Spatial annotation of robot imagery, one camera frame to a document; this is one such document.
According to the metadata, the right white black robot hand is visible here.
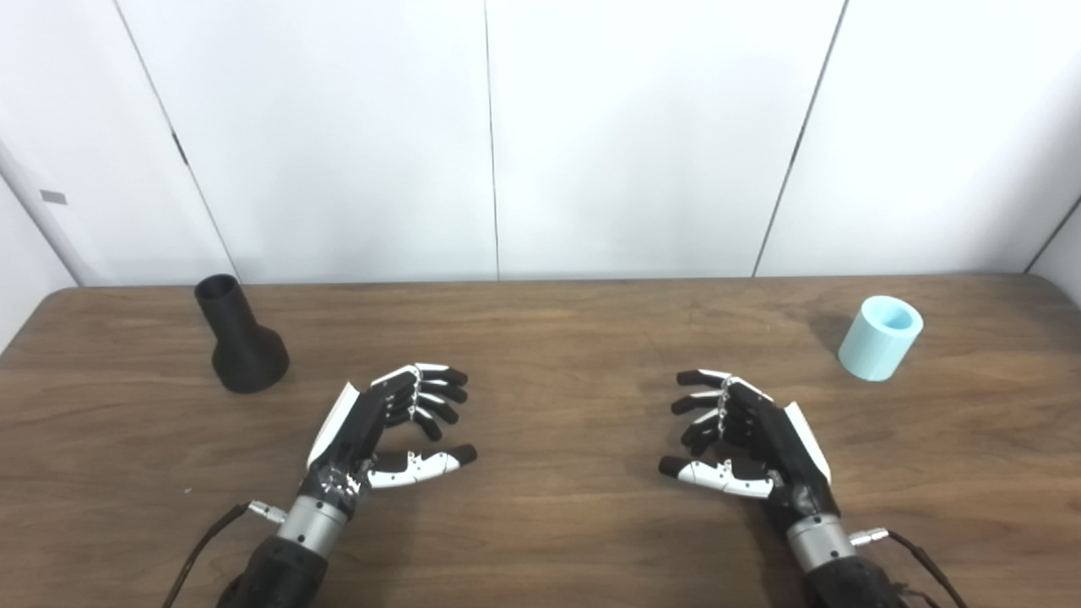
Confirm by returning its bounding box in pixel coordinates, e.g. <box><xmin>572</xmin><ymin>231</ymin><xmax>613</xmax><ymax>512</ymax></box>
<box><xmin>658</xmin><ymin>369</ymin><xmax>842</xmax><ymax>534</ymax></box>

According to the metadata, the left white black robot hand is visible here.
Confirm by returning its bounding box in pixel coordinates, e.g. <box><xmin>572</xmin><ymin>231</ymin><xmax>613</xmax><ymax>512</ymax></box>
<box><xmin>300</xmin><ymin>363</ymin><xmax>478</xmax><ymax>513</ymax></box>

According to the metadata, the black nozzle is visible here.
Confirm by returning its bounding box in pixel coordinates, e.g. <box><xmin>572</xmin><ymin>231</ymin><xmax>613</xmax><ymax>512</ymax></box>
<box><xmin>194</xmin><ymin>274</ymin><xmax>291</xmax><ymax>394</ymax></box>

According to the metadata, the light blue cylinder cup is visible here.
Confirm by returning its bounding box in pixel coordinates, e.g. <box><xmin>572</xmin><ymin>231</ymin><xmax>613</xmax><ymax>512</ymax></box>
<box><xmin>838</xmin><ymin>295</ymin><xmax>925</xmax><ymax>383</ymax></box>

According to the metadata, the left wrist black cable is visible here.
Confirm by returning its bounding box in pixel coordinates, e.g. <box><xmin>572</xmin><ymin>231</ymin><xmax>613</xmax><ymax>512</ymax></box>
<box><xmin>160</xmin><ymin>501</ymin><xmax>288</xmax><ymax>608</ymax></box>

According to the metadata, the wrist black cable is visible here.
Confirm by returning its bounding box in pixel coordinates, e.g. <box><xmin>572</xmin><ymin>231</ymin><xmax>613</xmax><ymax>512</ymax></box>
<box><xmin>849</xmin><ymin>527</ymin><xmax>969</xmax><ymax>608</ymax></box>
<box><xmin>160</xmin><ymin>501</ymin><xmax>288</xmax><ymax>608</ymax></box>

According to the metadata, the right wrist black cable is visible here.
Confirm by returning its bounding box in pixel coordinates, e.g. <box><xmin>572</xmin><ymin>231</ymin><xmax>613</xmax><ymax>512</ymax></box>
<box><xmin>849</xmin><ymin>527</ymin><xmax>969</xmax><ymax>608</ymax></box>

